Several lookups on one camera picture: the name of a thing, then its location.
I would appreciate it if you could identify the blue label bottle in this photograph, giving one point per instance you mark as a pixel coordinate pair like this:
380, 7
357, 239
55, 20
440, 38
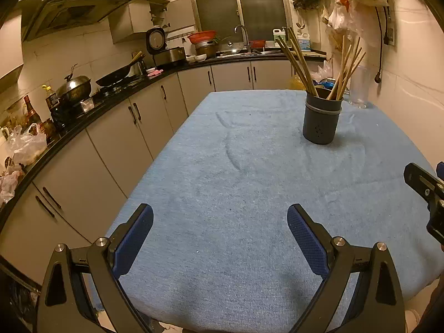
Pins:
304, 41

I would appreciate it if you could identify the frosted glass mug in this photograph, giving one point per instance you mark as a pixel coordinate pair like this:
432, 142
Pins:
359, 87

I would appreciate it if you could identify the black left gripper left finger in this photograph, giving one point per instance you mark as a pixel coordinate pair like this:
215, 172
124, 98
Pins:
64, 304

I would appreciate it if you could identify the black wok with handle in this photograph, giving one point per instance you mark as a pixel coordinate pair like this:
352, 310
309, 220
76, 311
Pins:
119, 74

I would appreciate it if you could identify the steel pot with lid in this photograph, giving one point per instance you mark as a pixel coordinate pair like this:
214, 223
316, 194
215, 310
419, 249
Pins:
75, 88

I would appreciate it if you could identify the blue table cloth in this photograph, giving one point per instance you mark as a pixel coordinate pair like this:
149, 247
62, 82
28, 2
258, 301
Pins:
220, 255

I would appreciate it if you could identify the red basin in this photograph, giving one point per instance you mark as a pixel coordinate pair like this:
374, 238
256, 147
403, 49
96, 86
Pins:
199, 37

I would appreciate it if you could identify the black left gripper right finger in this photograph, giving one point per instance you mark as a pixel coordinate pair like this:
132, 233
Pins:
377, 302

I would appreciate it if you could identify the range hood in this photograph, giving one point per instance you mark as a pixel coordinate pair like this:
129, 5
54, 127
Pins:
44, 17

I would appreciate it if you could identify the white detergent bottle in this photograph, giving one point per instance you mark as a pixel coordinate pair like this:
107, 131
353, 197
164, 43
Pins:
279, 35

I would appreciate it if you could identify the kitchen faucet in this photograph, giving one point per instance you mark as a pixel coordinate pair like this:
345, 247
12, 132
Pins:
245, 38

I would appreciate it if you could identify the yellow plastic bag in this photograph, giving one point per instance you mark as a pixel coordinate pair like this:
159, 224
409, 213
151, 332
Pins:
297, 84

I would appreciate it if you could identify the wooden chopstick in holder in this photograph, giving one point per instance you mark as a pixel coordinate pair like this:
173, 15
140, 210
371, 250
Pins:
340, 80
303, 71
349, 72
290, 56

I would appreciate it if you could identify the rice cooker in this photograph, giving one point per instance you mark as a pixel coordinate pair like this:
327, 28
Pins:
163, 57

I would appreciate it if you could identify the dark cylindrical utensil holder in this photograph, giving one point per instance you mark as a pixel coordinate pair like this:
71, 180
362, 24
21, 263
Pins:
321, 117

